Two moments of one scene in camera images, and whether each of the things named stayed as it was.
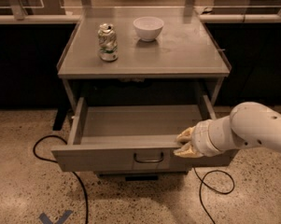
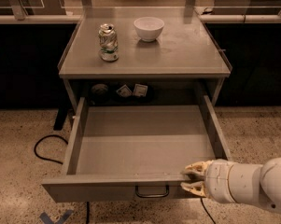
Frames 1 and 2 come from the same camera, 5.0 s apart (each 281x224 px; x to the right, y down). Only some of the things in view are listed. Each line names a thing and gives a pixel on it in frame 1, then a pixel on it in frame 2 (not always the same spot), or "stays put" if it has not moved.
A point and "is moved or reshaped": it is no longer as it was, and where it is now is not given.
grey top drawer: x=119 y=138 is moved or reshaped
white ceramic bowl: x=148 y=27 stays put
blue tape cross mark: x=47 y=220 stays put
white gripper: x=202 y=138 to x=218 y=180
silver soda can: x=107 y=42 stays put
